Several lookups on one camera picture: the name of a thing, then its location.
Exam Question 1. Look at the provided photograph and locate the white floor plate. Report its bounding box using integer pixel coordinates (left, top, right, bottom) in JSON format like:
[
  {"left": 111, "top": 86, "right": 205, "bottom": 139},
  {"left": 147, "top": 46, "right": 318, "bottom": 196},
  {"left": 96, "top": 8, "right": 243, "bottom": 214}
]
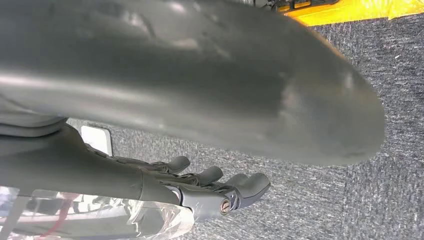
[{"left": 80, "top": 125, "right": 114, "bottom": 157}]

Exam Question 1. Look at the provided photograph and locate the robot grey body shell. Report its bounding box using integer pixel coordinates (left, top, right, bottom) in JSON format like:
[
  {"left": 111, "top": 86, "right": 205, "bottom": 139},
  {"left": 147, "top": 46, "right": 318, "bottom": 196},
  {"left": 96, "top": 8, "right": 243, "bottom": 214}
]
[{"left": 0, "top": 0, "right": 387, "bottom": 167}]

